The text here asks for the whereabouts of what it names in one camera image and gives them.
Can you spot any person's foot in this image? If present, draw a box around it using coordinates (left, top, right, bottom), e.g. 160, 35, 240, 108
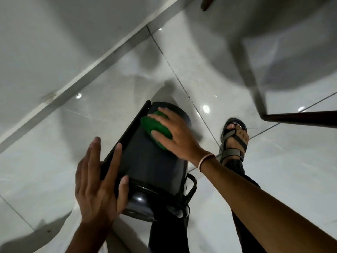
226, 123, 249, 159

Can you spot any dark wooden table edge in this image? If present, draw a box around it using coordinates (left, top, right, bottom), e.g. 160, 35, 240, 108
262, 110, 337, 129

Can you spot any dark grey pedal bin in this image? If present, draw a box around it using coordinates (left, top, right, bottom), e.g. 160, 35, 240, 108
100, 100, 198, 223

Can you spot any person's left forearm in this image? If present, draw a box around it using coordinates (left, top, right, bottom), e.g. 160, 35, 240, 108
65, 221, 114, 253

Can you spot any person's black trouser leg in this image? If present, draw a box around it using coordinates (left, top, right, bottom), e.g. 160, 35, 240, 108
224, 159, 267, 253
147, 204, 190, 253

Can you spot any green scrub pad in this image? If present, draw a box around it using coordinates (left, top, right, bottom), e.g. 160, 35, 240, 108
140, 111, 173, 151

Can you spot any person's right hand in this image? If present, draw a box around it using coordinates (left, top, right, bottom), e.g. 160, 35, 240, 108
147, 107, 209, 167

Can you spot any person's left hand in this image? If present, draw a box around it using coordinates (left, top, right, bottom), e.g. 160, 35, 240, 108
75, 137, 130, 227

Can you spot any grey strap sandal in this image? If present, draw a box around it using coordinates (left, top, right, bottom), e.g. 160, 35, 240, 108
219, 118, 249, 164

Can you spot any person's right forearm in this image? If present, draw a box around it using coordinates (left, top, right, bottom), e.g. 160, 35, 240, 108
200, 155, 337, 253

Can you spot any pale wrist band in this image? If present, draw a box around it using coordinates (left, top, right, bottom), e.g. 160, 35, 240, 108
198, 153, 216, 173

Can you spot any brown furniture leg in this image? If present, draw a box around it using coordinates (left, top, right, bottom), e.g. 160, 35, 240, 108
201, 0, 217, 11

